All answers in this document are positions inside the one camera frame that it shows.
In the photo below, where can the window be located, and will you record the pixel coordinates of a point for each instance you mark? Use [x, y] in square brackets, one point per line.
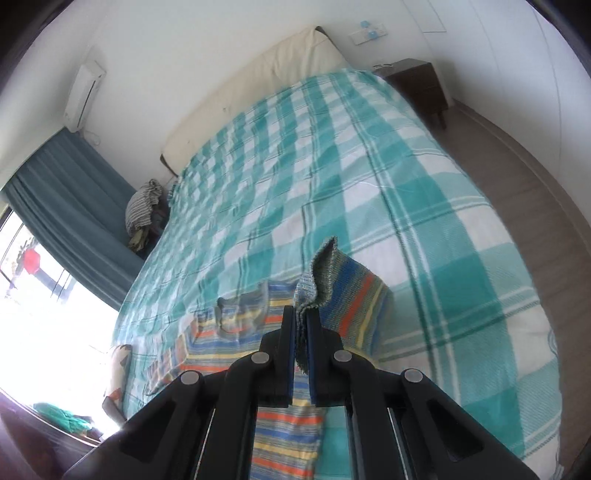
[27, 323]

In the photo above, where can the teal curtain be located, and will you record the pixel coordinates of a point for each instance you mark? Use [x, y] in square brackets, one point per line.
[69, 194]

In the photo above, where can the red round object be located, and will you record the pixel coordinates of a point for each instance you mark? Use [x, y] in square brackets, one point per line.
[32, 261]

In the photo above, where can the wall switch panel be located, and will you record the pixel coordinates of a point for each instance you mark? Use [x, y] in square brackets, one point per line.
[369, 31]

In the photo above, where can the white air conditioner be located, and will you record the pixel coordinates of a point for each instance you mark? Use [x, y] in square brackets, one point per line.
[83, 97]

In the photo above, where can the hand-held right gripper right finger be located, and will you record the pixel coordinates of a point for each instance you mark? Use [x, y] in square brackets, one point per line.
[314, 355]

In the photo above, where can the bed with teal plaid cover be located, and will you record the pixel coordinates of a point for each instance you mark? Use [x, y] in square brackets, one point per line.
[351, 184]

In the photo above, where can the olive cloth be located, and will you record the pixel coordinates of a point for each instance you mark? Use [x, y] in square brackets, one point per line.
[138, 240]

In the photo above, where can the dark wooden nightstand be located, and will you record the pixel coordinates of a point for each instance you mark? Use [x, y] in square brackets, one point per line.
[415, 85]

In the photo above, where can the cream padded headboard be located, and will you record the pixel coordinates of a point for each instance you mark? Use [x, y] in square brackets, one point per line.
[258, 87]

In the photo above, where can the teal cloth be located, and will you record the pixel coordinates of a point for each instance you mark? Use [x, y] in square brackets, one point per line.
[64, 415]

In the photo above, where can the patterned cream pillow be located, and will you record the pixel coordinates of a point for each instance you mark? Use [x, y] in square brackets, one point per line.
[117, 369]

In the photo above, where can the pile of checked clothes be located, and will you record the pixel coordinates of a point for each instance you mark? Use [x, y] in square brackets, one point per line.
[141, 207]

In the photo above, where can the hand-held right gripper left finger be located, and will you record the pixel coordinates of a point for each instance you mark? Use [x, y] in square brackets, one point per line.
[288, 350]

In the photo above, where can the striped knit short-sleeve sweater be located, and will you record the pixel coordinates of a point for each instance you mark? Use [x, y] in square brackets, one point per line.
[286, 438]

